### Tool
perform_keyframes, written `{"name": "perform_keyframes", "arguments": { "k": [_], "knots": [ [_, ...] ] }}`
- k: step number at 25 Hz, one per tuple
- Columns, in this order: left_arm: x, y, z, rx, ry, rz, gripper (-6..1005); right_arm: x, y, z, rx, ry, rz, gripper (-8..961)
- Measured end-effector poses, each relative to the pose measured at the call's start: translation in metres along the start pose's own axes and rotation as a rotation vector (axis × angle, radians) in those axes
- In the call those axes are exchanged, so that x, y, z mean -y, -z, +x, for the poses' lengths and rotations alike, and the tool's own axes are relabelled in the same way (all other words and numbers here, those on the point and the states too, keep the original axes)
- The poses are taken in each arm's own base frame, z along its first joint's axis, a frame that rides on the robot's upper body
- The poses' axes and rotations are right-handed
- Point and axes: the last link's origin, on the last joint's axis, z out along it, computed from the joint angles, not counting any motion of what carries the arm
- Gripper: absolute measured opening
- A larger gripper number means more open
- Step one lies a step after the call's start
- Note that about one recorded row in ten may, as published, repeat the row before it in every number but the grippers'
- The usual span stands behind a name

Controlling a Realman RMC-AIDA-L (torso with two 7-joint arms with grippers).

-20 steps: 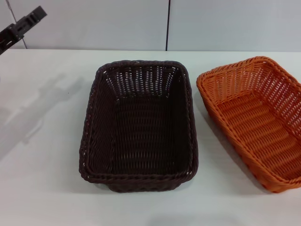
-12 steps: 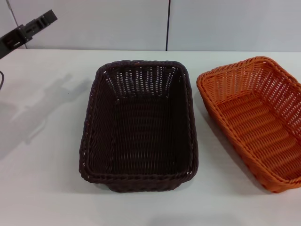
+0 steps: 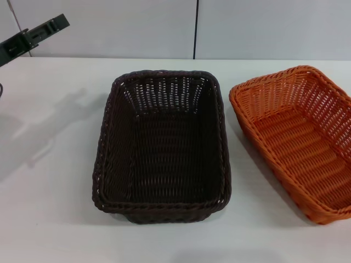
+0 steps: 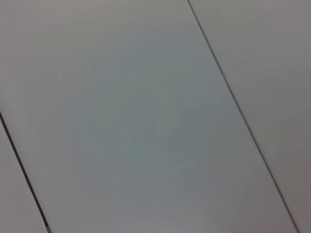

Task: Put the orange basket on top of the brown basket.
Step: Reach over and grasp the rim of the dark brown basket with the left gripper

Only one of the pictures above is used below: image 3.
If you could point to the orange woven basket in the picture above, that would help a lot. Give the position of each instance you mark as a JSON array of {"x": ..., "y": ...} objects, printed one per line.
[{"x": 299, "y": 142}]

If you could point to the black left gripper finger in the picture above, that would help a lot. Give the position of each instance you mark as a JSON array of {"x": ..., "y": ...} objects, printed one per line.
[
  {"x": 58, "y": 20},
  {"x": 61, "y": 27}
]

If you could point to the black vertical wall seam strip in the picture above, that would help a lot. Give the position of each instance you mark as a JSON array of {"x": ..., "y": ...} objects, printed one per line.
[{"x": 195, "y": 27}]

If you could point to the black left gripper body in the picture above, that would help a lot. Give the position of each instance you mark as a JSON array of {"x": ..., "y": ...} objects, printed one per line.
[{"x": 19, "y": 45}]

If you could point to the dark brown woven basket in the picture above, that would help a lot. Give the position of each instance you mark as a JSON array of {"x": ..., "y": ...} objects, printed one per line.
[{"x": 164, "y": 153}]

